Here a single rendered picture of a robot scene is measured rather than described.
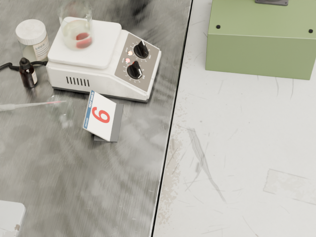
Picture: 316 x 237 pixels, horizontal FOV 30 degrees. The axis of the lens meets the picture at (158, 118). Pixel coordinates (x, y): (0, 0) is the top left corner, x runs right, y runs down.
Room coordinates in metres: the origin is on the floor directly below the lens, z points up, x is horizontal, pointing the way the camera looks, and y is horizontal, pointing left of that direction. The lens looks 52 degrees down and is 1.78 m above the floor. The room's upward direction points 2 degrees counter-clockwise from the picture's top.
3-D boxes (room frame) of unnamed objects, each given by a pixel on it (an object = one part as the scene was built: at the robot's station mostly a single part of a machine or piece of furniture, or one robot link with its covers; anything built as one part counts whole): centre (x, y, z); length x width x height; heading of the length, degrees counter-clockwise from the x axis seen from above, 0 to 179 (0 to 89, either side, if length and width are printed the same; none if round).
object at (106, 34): (0.82, 0.14, 0.98); 0.12 x 0.12 x 0.01; 77
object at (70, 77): (0.81, 0.11, 0.94); 0.22 x 0.13 x 0.08; 77
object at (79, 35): (0.81, 0.15, 1.03); 0.07 x 0.06 x 0.08; 172
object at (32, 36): (0.86, 0.25, 0.94); 0.06 x 0.06 x 0.08
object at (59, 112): (0.71, 0.19, 0.91); 0.06 x 0.06 x 0.02
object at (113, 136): (0.68, 0.10, 0.92); 0.09 x 0.06 x 0.04; 173
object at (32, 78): (0.79, 0.26, 0.93); 0.03 x 0.03 x 0.07
